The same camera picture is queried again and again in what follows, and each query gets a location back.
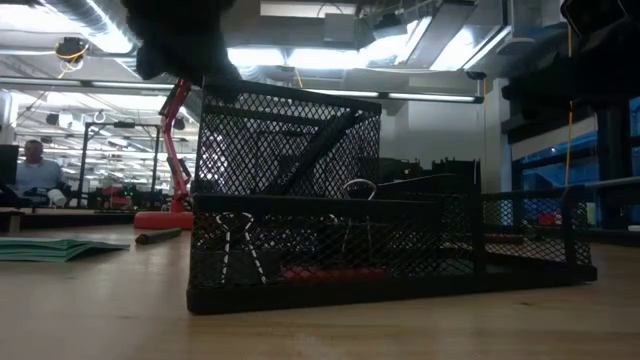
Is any ceiling mounted device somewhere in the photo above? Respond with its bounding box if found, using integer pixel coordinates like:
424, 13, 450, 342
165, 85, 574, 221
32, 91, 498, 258
54, 35, 91, 65

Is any teal sticky note pad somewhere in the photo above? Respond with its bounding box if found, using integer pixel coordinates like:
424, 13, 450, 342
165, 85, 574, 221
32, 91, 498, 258
0, 235, 132, 264

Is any yellow hanging cable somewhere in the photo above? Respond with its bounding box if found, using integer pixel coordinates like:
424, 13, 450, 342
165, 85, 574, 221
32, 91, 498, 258
564, 24, 575, 188

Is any thin black pen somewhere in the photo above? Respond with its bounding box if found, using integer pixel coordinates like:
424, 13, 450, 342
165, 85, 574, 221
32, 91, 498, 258
134, 227, 184, 247

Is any black binder clip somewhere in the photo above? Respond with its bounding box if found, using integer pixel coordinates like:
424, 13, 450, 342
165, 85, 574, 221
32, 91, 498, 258
214, 211, 270, 287
327, 178, 381, 261

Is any person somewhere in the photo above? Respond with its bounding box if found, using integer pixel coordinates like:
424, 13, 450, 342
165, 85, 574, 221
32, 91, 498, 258
13, 139, 69, 209

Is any black vertical post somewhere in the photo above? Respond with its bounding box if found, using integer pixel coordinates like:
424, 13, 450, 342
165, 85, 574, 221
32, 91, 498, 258
596, 102, 633, 231

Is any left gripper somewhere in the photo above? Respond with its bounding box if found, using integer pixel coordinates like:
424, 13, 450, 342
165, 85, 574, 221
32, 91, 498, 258
122, 0, 242, 87

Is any black monitor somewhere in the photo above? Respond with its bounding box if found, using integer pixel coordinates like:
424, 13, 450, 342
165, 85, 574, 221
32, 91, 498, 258
0, 144, 21, 187

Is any small red office item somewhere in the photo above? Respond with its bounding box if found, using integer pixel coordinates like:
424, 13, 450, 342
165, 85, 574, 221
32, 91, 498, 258
278, 266, 392, 285

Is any red desk lamp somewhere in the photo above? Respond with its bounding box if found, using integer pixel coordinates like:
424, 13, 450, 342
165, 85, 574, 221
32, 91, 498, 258
133, 78, 195, 232

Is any black metal stand frame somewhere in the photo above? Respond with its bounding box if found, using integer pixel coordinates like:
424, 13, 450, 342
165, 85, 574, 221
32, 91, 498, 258
76, 120, 163, 209

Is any black mesh desk organizer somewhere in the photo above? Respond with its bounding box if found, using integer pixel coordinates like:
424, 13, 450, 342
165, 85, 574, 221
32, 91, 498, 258
186, 79, 599, 315

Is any thick dark grey marker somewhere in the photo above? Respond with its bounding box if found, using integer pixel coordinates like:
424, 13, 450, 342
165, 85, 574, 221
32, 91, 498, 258
277, 110, 360, 197

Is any ceiling light strip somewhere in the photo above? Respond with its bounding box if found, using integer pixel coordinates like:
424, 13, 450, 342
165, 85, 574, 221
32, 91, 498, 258
0, 76, 176, 92
303, 88, 485, 105

